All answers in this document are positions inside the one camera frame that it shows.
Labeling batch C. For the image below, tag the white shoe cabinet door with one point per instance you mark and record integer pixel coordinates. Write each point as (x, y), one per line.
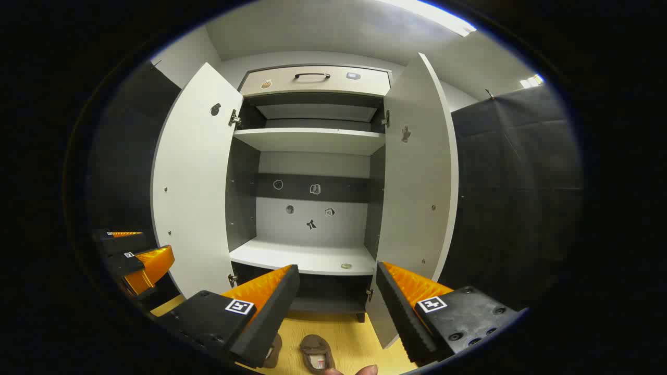
(417, 198)
(198, 182)

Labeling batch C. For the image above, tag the white shoe cabinet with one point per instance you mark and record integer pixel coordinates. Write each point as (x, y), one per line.
(312, 140)

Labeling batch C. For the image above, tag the small ceiling light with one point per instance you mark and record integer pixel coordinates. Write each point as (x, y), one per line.
(531, 82)

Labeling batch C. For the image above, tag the beige cabinet drawer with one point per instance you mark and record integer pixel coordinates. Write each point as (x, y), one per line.
(312, 87)

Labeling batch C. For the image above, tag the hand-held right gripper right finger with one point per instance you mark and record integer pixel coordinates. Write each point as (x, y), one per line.
(398, 312)

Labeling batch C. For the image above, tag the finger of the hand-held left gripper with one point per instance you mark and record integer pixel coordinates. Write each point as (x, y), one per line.
(122, 263)
(122, 244)

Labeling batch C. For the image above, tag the brown fuzzy shoe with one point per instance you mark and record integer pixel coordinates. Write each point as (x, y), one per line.
(315, 346)
(275, 351)

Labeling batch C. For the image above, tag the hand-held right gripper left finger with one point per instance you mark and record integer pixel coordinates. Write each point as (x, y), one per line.
(271, 312)

